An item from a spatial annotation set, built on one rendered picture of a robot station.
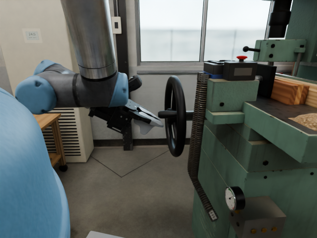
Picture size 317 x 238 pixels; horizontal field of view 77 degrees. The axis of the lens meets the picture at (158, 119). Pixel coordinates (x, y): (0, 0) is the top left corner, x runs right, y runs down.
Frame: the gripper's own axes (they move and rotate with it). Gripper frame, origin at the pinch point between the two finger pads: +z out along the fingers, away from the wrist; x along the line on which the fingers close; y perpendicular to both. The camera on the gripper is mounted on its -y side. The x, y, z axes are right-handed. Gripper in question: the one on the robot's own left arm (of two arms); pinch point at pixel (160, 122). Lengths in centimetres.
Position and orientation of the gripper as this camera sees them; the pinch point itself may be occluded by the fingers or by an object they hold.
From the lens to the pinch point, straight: 60.1
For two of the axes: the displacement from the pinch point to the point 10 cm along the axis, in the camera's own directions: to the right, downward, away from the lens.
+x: 0.8, 4.0, -9.1
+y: -5.0, 8.1, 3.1
